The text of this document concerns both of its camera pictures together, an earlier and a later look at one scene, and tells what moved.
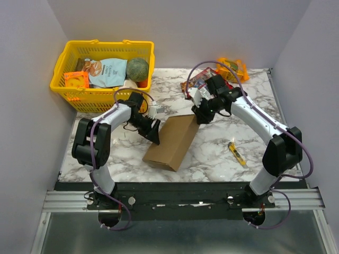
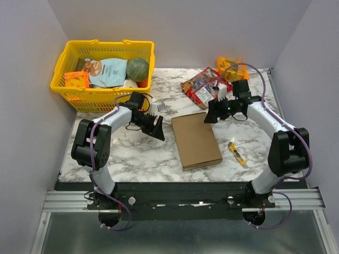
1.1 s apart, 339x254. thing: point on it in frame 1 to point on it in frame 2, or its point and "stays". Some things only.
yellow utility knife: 237,153 stays
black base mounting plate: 179,201 stays
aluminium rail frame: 301,200 stays
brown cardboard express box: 176,134 to 196,143
